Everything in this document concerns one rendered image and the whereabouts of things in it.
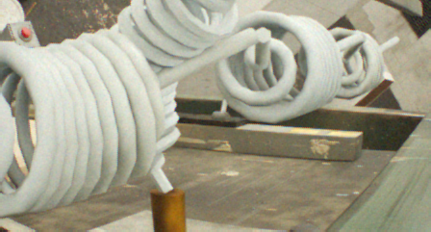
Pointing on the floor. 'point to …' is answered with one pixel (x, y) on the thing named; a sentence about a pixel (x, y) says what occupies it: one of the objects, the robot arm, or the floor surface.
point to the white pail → (10, 11)
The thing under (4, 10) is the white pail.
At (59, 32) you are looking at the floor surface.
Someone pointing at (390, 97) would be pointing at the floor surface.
